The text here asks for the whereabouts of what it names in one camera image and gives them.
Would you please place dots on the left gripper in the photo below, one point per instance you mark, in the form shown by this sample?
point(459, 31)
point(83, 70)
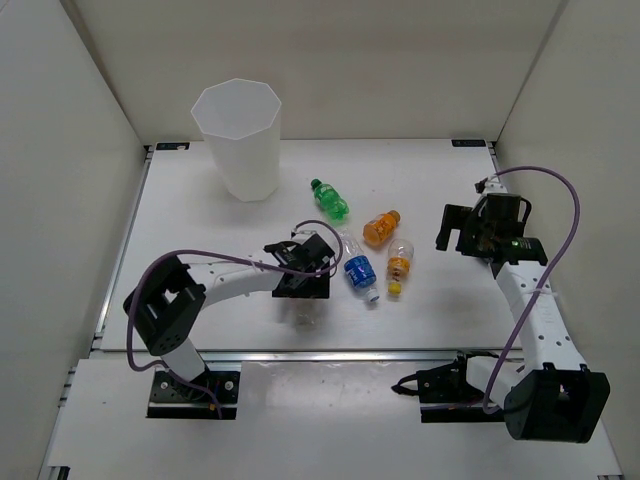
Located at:
point(288, 291)

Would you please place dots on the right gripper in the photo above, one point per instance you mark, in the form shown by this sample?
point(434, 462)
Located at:
point(458, 217)

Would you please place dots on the orange plastic bottle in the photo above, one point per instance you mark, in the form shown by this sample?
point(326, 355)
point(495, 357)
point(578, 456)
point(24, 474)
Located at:
point(378, 230)

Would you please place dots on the green plastic bottle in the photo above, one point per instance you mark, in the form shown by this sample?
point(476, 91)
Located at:
point(329, 200)

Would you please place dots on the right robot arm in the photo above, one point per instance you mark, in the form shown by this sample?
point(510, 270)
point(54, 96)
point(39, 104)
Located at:
point(552, 395)

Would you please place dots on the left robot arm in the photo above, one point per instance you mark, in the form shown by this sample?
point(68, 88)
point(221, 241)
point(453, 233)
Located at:
point(163, 307)

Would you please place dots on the white plastic bin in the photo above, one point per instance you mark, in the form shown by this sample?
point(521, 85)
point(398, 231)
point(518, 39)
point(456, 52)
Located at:
point(240, 122)

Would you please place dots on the clear bottle yellow cap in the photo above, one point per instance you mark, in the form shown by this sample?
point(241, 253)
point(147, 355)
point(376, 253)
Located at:
point(400, 258)

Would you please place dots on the clear bottle blue label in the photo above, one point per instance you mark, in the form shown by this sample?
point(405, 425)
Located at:
point(358, 268)

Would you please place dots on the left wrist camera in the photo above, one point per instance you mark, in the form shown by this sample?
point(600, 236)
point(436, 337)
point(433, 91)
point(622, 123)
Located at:
point(302, 234)

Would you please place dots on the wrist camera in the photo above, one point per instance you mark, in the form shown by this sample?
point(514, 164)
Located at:
point(490, 185)
point(302, 234)

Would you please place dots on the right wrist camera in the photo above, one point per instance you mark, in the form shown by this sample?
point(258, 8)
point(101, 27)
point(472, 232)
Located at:
point(490, 185)

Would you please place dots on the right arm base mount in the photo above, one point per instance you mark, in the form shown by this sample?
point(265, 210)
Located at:
point(445, 396)

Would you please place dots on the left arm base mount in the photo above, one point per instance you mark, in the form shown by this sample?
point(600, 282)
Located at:
point(170, 399)

